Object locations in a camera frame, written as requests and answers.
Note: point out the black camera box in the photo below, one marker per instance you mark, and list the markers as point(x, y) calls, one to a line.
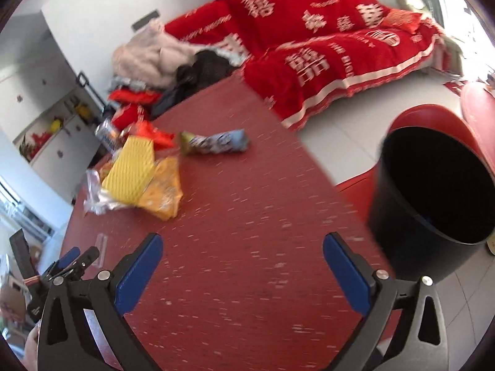
point(21, 254)

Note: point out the white sideboard cabinet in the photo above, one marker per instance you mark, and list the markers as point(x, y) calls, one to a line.
point(60, 144)

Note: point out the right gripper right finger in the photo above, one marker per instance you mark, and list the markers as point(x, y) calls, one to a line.
point(402, 325)

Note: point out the small red embroidered cushion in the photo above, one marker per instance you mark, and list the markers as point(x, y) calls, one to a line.
point(407, 21)

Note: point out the clear plastic bag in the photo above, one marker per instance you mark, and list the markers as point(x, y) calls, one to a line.
point(98, 200)

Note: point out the red round coffee table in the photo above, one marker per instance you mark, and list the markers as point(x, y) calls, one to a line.
point(477, 106)

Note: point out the red dotted plastic bag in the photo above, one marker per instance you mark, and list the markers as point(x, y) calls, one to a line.
point(161, 139)

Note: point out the orange snack wrapper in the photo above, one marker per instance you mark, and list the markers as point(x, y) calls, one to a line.
point(163, 193)

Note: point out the blue a2 milk pouch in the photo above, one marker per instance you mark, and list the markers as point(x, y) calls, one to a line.
point(234, 141)

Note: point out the pink fluffy coat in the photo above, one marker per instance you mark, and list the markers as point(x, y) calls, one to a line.
point(152, 56)

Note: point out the silver drink can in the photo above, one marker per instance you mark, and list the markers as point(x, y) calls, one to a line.
point(108, 136)

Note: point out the black upright vacuum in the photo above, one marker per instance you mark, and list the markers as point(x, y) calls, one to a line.
point(83, 82)

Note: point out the person left hand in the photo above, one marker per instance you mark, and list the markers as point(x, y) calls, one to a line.
point(30, 360)

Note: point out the black round trash bin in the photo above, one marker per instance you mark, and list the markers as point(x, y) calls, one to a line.
point(415, 248)

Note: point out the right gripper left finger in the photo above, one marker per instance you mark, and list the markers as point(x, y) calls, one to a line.
point(66, 341)

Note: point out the red covered sofa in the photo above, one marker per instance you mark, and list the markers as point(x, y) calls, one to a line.
point(304, 54)

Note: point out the red curved stool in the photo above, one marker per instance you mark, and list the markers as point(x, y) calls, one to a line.
point(430, 167)

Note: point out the black clothing pile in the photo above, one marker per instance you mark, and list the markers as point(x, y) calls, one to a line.
point(207, 69)

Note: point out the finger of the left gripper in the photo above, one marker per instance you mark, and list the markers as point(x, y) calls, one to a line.
point(79, 265)
point(65, 261)

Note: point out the beige armchair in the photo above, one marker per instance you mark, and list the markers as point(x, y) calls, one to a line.
point(447, 56)

